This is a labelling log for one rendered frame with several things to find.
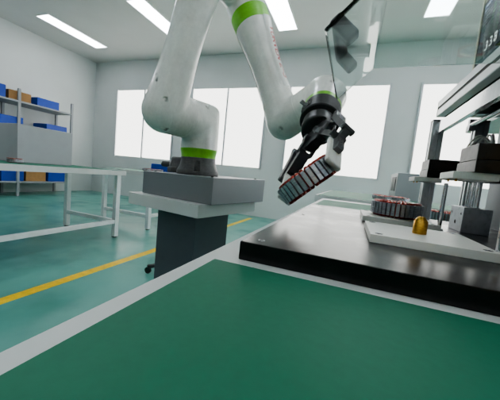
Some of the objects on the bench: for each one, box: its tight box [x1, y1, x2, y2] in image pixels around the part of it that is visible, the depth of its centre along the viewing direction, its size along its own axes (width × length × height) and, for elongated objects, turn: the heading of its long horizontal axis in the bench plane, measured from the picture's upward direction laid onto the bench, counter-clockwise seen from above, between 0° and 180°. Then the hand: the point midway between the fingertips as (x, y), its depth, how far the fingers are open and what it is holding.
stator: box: [370, 198, 425, 220], centre depth 64 cm, size 11×11×4 cm
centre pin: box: [412, 216, 429, 235], centre depth 42 cm, size 2×2×3 cm
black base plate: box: [239, 204, 500, 321], centre depth 53 cm, size 47×64×2 cm
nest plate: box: [360, 210, 441, 231], centre depth 64 cm, size 15×15×1 cm
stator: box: [278, 154, 337, 205], centre depth 47 cm, size 11×11×4 cm
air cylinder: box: [448, 205, 494, 237], centre depth 59 cm, size 5×8×6 cm
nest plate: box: [364, 221, 500, 264], centre depth 42 cm, size 15×15×1 cm
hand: (307, 178), depth 47 cm, fingers closed on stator, 11 cm apart
